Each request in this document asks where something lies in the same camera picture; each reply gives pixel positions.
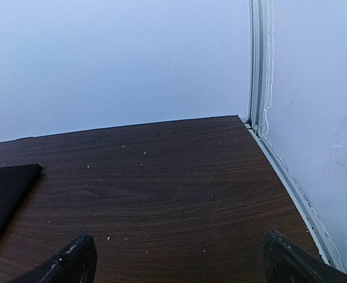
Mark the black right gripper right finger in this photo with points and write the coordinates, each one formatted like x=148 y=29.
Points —
x=284 y=261

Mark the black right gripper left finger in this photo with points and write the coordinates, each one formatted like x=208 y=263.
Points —
x=75 y=262

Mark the black poker play mat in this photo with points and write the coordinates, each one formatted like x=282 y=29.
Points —
x=15 y=183

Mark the aluminium frame post right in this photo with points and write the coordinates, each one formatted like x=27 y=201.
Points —
x=262 y=59

